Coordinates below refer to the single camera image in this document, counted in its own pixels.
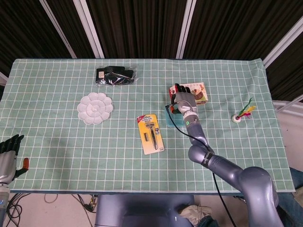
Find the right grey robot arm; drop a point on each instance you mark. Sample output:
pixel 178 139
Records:
pixel 255 184

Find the white aluminium frame post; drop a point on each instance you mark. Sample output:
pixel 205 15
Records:
pixel 59 30
pixel 88 26
pixel 185 28
pixel 284 40

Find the beige shoe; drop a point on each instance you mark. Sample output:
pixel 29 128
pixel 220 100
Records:
pixel 194 211

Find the colourful feather shuttlecock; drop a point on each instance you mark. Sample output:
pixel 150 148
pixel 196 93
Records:
pixel 236 119

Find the chocolate snack carton box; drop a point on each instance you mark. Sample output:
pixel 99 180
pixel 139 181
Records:
pixel 201 94

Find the black pleated curtain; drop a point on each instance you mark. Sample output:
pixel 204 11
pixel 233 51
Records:
pixel 142 23

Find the yellow razor blister pack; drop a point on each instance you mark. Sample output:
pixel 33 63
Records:
pixel 149 142

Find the green white checked tablecloth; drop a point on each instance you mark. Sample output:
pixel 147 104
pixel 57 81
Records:
pixel 71 153

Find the black power plug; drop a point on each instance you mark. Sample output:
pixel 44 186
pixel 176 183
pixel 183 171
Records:
pixel 89 206

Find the blue translucent plastic lid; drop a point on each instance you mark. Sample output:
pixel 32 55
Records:
pixel 177 119

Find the blue denim trouser leg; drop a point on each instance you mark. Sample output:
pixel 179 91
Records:
pixel 293 208
pixel 208 222

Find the black gloves in plastic bag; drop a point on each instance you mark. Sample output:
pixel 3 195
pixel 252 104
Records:
pixel 113 76

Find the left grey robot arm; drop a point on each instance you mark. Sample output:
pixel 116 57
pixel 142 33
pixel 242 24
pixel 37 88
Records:
pixel 3 205

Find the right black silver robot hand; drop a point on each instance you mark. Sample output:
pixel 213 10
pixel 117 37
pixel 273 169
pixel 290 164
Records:
pixel 185 101

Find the white flower-shaped paint palette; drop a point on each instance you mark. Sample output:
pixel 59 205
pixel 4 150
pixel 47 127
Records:
pixel 95 108

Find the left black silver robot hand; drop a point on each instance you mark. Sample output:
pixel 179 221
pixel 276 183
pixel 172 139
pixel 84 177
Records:
pixel 7 165

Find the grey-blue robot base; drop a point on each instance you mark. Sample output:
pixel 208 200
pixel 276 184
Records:
pixel 142 210

